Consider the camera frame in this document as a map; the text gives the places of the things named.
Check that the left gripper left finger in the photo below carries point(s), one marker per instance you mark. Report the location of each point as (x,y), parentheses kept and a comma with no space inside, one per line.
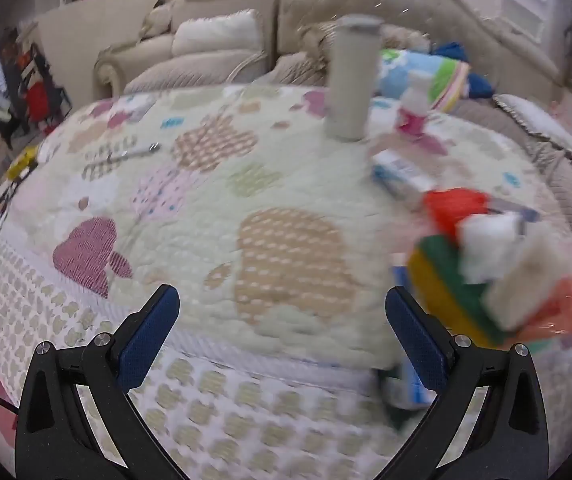
(53,436)

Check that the green yellow sponge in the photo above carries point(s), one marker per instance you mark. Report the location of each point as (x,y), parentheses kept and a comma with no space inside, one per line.
(441,291)

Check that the purple white medicine box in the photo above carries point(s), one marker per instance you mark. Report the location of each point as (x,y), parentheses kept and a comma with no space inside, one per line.
(401,178)

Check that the white foam block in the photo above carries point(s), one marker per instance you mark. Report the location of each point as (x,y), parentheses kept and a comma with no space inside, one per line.
(537,265)

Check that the orange snack wrapper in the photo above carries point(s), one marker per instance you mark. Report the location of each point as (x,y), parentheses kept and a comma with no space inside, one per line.
(554,319)

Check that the red mesh scrubber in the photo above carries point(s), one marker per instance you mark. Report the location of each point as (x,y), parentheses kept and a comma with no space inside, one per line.
(448,208)

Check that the patchwork quilted blanket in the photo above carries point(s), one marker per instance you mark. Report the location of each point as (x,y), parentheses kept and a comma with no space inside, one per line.
(282,248)

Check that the metal spoon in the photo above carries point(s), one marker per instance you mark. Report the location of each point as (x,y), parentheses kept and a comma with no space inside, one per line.
(133,152)

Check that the white ruffled cushion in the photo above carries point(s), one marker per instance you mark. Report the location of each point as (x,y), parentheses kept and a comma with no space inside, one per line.
(535,121)

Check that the white pink pill bottle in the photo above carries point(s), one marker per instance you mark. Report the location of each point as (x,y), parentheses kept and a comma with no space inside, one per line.
(415,105)

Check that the striped colourful pillow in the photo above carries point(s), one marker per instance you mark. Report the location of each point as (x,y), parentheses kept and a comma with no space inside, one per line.
(443,80)

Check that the grey thermos bottle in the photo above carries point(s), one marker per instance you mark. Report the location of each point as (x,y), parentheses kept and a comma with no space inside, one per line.
(352,75)

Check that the beige quilted sofa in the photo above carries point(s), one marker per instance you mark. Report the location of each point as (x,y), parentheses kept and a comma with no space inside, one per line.
(147,63)

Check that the white fluffy pillow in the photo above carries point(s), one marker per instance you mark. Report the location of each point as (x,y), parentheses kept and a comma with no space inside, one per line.
(242,30)

